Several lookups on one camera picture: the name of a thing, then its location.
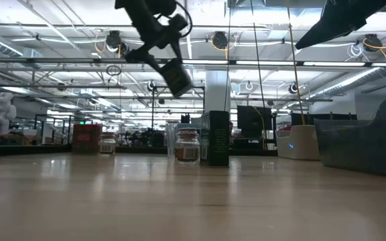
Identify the hanging black cable loop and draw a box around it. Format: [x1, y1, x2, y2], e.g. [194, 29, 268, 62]
[105, 64, 123, 77]

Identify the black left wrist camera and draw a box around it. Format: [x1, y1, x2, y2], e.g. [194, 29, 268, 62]
[168, 13, 190, 33]

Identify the dark grey plastic bin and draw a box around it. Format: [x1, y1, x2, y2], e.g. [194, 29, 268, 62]
[314, 96, 386, 178]

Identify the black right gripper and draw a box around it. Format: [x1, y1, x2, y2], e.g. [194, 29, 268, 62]
[295, 0, 386, 50]

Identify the black aluminium table frame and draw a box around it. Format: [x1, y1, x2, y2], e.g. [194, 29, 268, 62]
[0, 143, 279, 158]

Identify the thin black hanging cable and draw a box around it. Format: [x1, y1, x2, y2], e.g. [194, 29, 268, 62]
[249, 0, 268, 150]
[222, 0, 233, 111]

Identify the black spice tin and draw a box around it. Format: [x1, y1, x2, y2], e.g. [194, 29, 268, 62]
[199, 110, 231, 169]
[158, 58, 194, 99]

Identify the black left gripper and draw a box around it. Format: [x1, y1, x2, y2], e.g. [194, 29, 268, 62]
[115, 0, 184, 74]

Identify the clear plastic bin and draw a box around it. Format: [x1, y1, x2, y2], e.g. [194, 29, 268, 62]
[164, 122, 202, 158]

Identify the white robot figure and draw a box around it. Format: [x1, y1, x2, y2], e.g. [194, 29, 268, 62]
[0, 92, 18, 137]

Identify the grey ventilation duct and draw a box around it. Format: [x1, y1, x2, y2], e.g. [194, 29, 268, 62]
[308, 66, 386, 100]

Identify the glass spice jar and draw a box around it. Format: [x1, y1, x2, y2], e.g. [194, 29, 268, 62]
[99, 133, 117, 155]
[174, 127, 202, 166]

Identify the white square column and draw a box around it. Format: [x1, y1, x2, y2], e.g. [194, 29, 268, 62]
[204, 70, 231, 114]

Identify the long ceiling light bar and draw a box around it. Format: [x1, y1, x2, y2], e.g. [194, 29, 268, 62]
[0, 56, 386, 68]

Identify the black flat screen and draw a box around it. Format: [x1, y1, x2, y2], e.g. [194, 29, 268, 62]
[236, 105, 275, 140]

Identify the red spice tin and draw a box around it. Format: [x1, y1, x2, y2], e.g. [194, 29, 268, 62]
[72, 123, 103, 155]

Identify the white plastic bin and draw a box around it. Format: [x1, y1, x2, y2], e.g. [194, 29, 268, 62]
[275, 125, 321, 161]

